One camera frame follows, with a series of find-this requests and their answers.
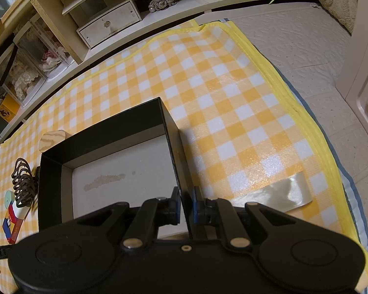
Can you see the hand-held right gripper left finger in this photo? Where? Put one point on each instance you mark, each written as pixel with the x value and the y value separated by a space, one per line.
pixel 178 209

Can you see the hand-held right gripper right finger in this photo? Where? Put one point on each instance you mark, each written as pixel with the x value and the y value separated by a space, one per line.
pixel 197 209

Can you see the colourful card box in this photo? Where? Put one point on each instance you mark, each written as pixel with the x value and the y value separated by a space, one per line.
pixel 11 226

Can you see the green round tape measure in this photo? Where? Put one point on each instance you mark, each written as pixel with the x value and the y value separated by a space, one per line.
pixel 8 198

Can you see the black cardboard box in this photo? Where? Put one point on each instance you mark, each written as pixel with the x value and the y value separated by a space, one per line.
pixel 110 171

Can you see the brown hair claw clip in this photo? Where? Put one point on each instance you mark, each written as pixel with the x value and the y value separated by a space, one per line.
pixel 21 183

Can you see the clear tape strip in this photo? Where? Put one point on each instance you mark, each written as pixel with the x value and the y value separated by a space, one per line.
pixel 279 193

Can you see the yellow checkered mat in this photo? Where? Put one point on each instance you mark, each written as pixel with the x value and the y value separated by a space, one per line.
pixel 217 98

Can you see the round wooden disc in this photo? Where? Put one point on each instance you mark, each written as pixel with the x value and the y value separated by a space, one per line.
pixel 50 140

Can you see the yellow box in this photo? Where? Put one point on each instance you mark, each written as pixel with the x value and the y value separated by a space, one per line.
pixel 7 110

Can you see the clear storage box with doll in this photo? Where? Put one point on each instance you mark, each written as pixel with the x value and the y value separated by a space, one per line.
pixel 46 55
pixel 21 79

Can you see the white drawer unit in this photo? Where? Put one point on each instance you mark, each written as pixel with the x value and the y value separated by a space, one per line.
pixel 110 21

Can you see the white cabinet door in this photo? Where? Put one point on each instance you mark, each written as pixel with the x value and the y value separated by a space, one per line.
pixel 365 98

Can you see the cream wooden shelf unit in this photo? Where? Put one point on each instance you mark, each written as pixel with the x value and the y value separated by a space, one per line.
pixel 49 15

